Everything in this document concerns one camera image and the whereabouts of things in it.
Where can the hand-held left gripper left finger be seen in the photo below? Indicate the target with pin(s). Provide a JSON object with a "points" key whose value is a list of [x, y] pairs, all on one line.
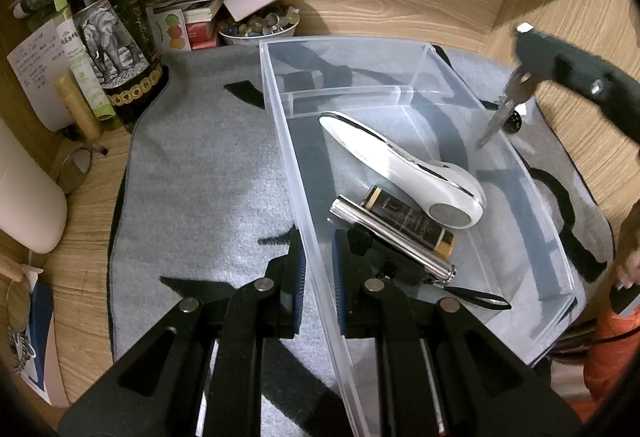
{"points": [[300, 287]]}

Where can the grey mat with black pattern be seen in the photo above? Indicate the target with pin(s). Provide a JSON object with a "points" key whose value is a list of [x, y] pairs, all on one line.
{"points": [[200, 167]]}

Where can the brown and gold tube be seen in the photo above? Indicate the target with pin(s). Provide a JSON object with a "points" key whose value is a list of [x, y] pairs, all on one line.
{"points": [[400, 212]]}

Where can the person's orange clothing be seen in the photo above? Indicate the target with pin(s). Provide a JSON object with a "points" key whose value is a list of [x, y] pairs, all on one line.
{"points": [[615, 357]]}

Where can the white handheld massager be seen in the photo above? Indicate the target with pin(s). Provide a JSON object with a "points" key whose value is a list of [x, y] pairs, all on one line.
{"points": [[400, 167]]}

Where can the cream stick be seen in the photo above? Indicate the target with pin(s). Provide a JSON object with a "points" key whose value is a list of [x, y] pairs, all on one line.
{"points": [[75, 102]]}

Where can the bunch of keys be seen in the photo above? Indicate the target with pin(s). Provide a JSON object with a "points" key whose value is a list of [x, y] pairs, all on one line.
{"points": [[500, 114]]}

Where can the fruit print carton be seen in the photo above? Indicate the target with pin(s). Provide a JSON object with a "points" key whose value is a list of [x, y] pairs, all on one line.
{"points": [[172, 29]]}

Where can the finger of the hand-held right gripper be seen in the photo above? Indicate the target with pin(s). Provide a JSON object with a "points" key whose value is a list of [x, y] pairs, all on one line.
{"points": [[565, 64]]}

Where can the person's right forearm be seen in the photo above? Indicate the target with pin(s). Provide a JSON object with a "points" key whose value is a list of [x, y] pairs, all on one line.
{"points": [[631, 257]]}

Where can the red and white box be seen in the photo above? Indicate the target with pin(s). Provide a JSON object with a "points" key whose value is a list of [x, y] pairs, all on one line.
{"points": [[200, 34]]}

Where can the eyeglasses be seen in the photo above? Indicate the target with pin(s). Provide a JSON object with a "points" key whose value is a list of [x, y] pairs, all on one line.
{"points": [[75, 164]]}

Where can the clear plastic bin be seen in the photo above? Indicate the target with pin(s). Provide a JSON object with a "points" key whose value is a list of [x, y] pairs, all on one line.
{"points": [[500, 227]]}

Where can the white handwritten note sheet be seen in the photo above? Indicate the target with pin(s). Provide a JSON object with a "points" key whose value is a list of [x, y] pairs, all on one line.
{"points": [[35, 67]]}

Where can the metal wristwatch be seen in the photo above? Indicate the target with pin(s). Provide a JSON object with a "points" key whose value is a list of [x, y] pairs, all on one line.
{"points": [[20, 347]]}

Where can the blue book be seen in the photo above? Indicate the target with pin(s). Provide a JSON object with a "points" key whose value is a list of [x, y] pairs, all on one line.
{"points": [[42, 317]]}

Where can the cream rounded cylinder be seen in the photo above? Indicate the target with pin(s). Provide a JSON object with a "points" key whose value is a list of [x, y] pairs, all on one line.
{"points": [[25, 197]]}

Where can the bowl of marbles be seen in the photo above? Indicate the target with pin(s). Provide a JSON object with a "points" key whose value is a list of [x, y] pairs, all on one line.
{"points": [[255, 34]]}

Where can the black round dial lock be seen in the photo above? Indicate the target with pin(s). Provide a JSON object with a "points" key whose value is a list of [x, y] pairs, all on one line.
{"points": [[514, 123]]}

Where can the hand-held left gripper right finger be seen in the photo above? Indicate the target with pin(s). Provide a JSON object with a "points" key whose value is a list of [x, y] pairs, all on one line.
{"points": [[340, 287]]}

